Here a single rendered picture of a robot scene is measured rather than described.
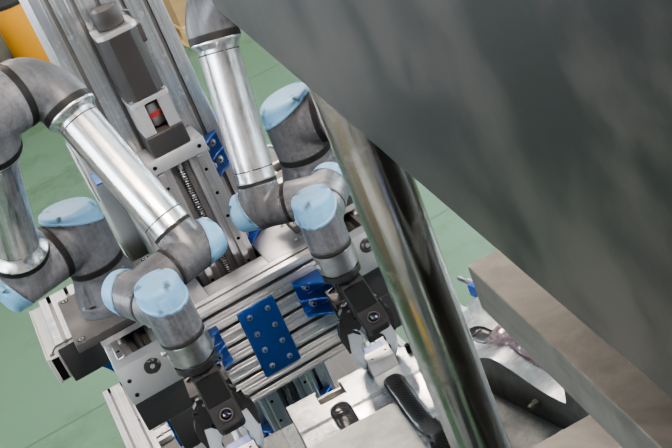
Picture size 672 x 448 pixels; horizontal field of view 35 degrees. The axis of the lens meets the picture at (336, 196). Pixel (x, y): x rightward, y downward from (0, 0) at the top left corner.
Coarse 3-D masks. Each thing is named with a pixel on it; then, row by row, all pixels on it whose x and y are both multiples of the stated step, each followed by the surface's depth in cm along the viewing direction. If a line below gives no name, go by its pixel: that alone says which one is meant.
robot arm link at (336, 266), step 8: (352, 248) 185; (312, 256) 185; (336, 256) 183; (344, 256) 183; (352, 256) 184; (312, 264) 185; (320, 264) 184; (328, 264) 183; (336, 264) 183; (344, 264) 184; (352, 264) 185; (320, 272) 186; (328, 272) 184; (336, 272) 184; (344, 272) 184
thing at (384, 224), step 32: (352, 128) 91; (352, 160) 92; (384, 160) 92; (352, 192) 95; (384, 192) 93; (416, 192) 96; (384, 224) 95; (416, 224) 96; (384, 256) 97; (416, 256) 97; (416, 288) 98; (448, 288) 100; (416, 320) 100; (448, 320) 101; (416, 352) 103; (448, 352) 102; (448, 384) 104; (480, 384) 105; (448, 416) 106; (480, 416) 106
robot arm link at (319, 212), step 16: (304, 192) 182; (320, 192) 180; (304, 208) 179; (320, 208) 178; (336, 208) 181; (304, 224) 180; (320, 224) 179; (336, 224) 181; (320, 240) 181; (336, 240) 182; (320, 256) 183
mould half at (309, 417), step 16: (400, 352) 197; (400, 368) 193; (416, 368) 191; (352, 384) 193; (368, 384) 192; (416, 384) 188; (304, 400) 194; (336, 400) 191; (352, 400) 190; (368, 400) 188; (384, 400) 187; (304, 416) 190; (320, 416) 189; (304, 432) 187; (320, 432) 186; (336, 432) 184; (416, 432) 175
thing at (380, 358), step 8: (368, 344) 201; (376, 344) 199; (368, 352) 198; (376, 352) 195; (384, 352) 194; (392, 352) 193; (368, 360) 193; (376, 360) 192; (384, 360) 193; (392, 360) 193; (368, 368) 196; (376, 368) 193; (384, 368) 193; (376, 376) 193
